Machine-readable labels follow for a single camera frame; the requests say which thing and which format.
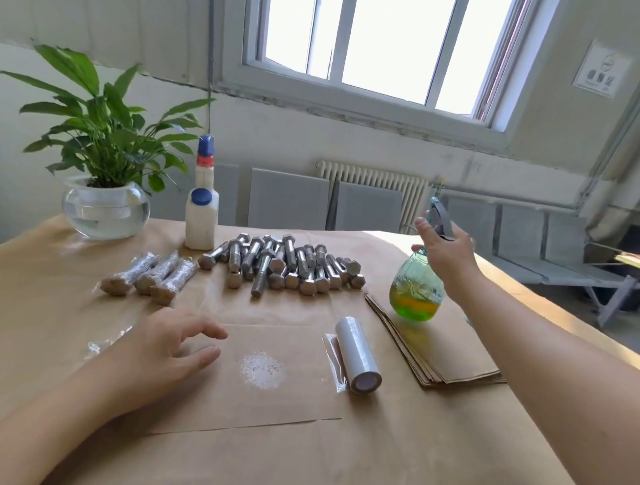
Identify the person's left hand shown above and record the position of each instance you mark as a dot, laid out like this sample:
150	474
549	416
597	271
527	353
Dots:
155	360

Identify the person's right hand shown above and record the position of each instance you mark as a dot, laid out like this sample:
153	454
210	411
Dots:
450	260

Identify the green spray bottle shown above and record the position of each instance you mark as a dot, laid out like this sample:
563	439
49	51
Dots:
415	295

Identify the stack of brown paper sheets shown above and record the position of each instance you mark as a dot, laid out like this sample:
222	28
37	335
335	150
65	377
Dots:
440	345

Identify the white cling film roll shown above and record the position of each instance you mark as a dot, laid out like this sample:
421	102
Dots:
358	355

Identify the clear film sheet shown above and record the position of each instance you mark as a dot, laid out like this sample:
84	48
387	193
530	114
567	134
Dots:
333	362

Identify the pile of steel bolts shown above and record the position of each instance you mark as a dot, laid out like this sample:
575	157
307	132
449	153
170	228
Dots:
285	262

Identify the person's left forearm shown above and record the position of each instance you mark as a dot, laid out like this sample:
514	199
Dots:
50	440

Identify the person's right forearm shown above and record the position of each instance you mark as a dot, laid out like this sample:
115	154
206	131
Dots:
560	380

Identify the grey chair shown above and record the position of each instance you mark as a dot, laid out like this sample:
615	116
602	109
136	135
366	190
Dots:
520	235
368	208
288	200
570	250
475	225
228	195

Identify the large brown paper table cover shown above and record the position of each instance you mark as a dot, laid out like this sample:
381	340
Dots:
60	300

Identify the white radiator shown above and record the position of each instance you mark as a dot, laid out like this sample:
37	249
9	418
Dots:
370	178

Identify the white glue bottle blue cap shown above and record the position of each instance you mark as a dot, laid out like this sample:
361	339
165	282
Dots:
201	220

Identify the round glass vase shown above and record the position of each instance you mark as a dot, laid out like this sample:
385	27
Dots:
105	210

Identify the white framed window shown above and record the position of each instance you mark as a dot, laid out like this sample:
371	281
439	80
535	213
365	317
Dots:
400	50

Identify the green leafy plant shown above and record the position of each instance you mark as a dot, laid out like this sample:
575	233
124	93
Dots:
100	120

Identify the white vertical blind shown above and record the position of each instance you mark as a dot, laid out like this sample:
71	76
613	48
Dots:
100	30

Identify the white wall pipe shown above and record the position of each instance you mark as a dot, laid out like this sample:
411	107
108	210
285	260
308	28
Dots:
612	165

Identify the small square wall sign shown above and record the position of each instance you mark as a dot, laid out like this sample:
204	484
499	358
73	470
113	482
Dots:
602	68

